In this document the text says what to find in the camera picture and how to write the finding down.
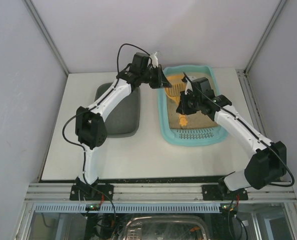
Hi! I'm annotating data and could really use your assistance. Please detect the grey plastic waste tray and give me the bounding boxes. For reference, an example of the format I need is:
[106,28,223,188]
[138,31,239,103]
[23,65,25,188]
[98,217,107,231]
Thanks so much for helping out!
[104,88,141,138]

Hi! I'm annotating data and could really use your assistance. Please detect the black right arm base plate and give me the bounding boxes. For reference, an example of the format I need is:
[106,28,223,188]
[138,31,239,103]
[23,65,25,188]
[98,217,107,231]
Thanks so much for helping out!
[201,177,249,201]

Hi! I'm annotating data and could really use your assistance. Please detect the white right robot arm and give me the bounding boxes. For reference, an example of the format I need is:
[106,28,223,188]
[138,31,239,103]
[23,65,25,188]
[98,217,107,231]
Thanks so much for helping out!
[176,90,287,192]

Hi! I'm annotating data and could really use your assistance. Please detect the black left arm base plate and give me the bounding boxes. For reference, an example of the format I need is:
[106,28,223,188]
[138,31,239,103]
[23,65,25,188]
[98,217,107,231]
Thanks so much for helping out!
[69,177,114,201]

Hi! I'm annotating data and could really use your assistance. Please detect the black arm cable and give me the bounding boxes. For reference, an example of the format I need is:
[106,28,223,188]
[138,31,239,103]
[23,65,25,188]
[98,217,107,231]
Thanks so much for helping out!
[182,72,295,188]
[62,43,152,151]

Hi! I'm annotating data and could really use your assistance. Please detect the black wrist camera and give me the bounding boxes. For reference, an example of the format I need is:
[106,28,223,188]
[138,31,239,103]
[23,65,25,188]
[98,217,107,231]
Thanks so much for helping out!
[132,52,150,69]
[192,77,214,98]

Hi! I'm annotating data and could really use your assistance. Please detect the left aluminium frame post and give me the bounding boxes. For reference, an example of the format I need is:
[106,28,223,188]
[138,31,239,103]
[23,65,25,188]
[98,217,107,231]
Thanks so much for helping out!
[22,0,70,76]

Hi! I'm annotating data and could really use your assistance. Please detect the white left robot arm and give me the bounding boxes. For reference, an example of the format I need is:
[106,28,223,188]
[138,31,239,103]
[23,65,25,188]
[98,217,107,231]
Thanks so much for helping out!
[75,64,172,185]

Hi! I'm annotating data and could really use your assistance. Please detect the teal cat litter box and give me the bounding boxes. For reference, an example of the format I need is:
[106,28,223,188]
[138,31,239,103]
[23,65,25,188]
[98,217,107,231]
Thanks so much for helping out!
[157,65,229,147]

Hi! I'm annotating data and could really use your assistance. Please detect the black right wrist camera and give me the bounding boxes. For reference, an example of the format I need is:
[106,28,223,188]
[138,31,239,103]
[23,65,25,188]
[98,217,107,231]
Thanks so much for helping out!
[192,77,214,98]

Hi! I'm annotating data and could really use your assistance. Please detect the beige cat litter pellets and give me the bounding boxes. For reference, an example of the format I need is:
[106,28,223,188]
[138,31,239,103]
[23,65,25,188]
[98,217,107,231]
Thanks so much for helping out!
[167,72,218,130]

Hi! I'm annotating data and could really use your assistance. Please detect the aluminium frame post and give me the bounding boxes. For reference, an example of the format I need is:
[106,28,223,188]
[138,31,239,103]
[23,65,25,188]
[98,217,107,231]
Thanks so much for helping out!
[22,0,70,76]
[243,0,289,76]

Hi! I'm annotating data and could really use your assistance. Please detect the right aluminium frame post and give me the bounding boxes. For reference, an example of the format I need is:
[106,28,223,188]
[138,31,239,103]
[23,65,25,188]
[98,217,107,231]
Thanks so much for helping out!
[243,0,289,76]

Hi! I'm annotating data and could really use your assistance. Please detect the steel wire basket below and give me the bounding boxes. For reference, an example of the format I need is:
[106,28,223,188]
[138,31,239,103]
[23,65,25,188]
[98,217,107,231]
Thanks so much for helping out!
[119,215,211,240]

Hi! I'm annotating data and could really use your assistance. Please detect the yellow litter scoop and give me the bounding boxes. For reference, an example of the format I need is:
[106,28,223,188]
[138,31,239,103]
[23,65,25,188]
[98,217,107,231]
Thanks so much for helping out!
[164,73,189,129]

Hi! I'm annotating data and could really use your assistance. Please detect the aluminium mounting rail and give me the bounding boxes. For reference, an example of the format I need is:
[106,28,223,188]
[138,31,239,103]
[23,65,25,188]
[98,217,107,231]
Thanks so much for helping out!
[24,183,297,203]

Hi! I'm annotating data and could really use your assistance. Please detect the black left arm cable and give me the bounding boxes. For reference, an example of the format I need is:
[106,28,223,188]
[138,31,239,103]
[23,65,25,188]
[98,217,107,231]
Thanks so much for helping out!
[62,43,152,151]

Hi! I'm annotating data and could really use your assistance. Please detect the light blue slotted cable duct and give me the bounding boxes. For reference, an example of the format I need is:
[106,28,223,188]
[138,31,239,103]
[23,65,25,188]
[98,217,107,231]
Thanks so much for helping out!
[34,203,221,214]

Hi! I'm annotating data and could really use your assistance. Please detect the right side aluminium rail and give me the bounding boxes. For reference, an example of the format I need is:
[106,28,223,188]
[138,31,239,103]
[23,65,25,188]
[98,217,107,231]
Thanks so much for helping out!
[236,69,268,137]

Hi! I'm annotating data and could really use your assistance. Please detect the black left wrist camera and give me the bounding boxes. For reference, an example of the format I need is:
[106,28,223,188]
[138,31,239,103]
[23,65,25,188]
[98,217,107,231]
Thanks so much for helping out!
[132,52,150,69]

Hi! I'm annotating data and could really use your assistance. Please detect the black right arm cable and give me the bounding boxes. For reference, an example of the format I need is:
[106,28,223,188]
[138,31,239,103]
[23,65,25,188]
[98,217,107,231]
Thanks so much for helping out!
[182,72,295,188]

